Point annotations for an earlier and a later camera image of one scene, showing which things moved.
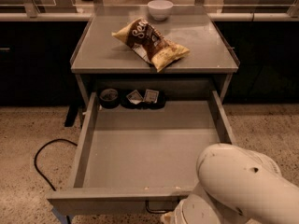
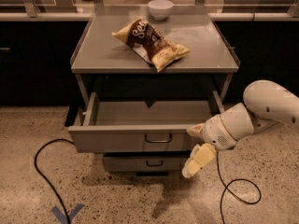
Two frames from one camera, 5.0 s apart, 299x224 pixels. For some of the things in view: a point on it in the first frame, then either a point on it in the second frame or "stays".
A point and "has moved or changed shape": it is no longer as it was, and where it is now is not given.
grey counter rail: x=84 y=17 stays
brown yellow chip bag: x=149 y=41 stays
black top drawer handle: x=154 y=211 -> x=158 y=141
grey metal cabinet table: x=102 y=60 stays
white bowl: x=160 y=8 stays
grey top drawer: x=134 y=160 has moved or changed shape
